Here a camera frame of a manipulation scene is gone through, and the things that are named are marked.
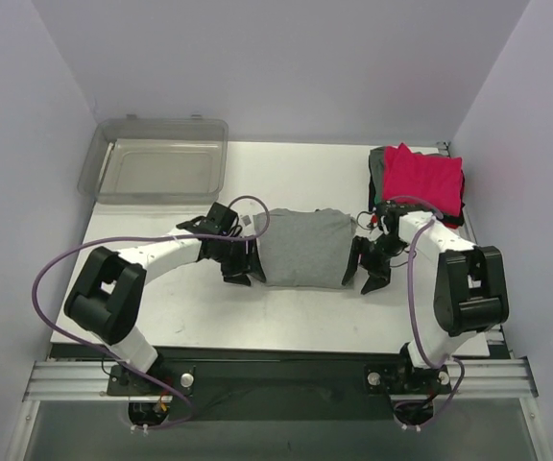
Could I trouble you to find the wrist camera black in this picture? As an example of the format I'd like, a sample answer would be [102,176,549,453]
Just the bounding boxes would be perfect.
[176,203,238,236]
[374,201,421,221]

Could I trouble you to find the purple cable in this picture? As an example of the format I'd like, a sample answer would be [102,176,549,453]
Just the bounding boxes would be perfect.
[32,195,272,428]
[379,195,466,426]

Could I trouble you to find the folded magenta t-shirt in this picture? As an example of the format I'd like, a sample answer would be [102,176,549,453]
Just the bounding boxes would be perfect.
[382,143,464,216]

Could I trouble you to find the grey t-shirt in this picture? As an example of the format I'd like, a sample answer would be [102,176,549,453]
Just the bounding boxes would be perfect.
[253,208,356,289]
[369,146,386,203]

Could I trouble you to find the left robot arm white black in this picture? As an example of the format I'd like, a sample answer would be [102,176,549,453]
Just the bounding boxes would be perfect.
[64,231,266,396]

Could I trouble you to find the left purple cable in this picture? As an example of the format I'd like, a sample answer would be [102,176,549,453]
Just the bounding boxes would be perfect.
[32,195,272,428]

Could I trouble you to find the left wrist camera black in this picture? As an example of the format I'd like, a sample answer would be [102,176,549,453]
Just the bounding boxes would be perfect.
[176,203,238,236]

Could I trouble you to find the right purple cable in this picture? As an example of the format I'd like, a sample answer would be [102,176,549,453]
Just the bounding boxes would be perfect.
[379,195,466,426]

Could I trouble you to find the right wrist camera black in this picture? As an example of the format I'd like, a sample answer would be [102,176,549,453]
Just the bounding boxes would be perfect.
[374,201,421,221]

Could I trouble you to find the folded grey t-shirt in stack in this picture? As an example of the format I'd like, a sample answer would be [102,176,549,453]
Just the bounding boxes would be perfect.
[369,146,386,203]

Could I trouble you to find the clear plastic bin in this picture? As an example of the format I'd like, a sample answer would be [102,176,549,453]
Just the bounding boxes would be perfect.
[78,115,228,206]

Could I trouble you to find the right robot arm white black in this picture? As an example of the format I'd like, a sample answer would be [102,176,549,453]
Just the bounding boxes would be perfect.
[341,202,509,392]

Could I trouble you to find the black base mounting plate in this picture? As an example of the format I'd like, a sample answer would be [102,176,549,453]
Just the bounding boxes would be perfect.
[103,348,452,429]

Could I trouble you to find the aluminium frame rail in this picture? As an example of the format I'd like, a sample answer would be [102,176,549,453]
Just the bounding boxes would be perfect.
[21,360,129,402]

